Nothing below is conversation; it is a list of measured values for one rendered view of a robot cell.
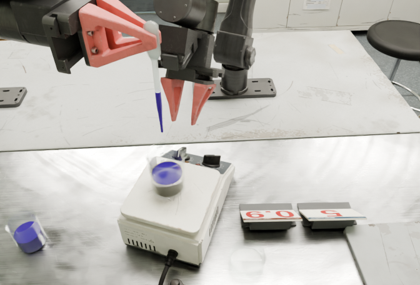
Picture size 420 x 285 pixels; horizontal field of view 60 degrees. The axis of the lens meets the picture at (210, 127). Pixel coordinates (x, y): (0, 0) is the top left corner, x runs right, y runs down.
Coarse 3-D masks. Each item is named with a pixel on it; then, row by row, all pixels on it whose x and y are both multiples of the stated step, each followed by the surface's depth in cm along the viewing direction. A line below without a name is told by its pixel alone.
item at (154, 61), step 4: (152, 60) 40; (156, 60) 41; (152, 64) 41; (156, 64) 41; (152, 68) 41; (156, 68) 41; (152, 72) 42; (156, 72) 42; (156, 76) 42; (156, 80) 42; (156, 84) 43; (156, 88) 43; (160, 88) 43; (156, 92) 44
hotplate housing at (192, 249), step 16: (224, 176) 60; (224, 192) 60; (128, 224) 52; (144, 224) 52; (208, 224) 52; (128, 240) 55; (144, 240) 53; (160, 240) 52; (176, 240) 50; (192, 240) 50; (208, 240) 54; (176, 256) 52; (192, 256) 52
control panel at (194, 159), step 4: (192, 156) 67; (196, 156) 67; (200, 156) 67; (188, 160) 64; (192, 160) 64; (196, 160) 65; (200, 160) 65; (200, 164) 62; (220, 164) 64; (224, 164) 65; (228, 164) 65; (212, 168) 62; (216, 168) 62; (220, 168) 62; (224, 168) 63; (220, 172) 60
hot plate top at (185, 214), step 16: (144, 176) 56; (192, 176) 56; (208, 176) 56; (144, 192) 54; (192, 192) 54; (208, 192) 54; (128, 208) 52; (144, 208) 52; (160, 208) 52; (176, 208) 52; (192, 208) 52; (208, 208) 52; (160, 224) 50; (176, 224) 50; (192, 224) 50
